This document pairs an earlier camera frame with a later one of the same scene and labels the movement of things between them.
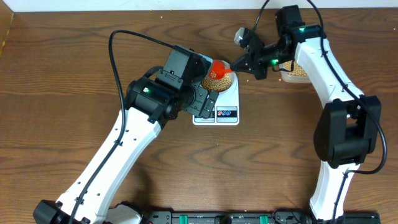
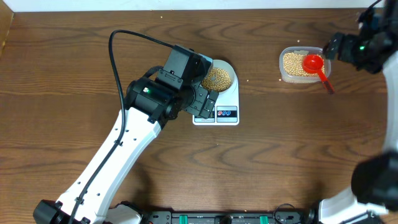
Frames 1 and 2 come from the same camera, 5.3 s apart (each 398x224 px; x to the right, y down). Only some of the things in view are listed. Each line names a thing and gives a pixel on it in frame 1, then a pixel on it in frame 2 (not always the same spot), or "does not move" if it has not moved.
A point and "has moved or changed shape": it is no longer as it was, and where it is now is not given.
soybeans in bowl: (216, 85) does not move
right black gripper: (254, 66) to (347, 40)
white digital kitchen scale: (226, 111) does not move
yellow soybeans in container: (298, 70) does not move
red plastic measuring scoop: (218, 70) has moved or changed shape
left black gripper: (200, 96) does not move
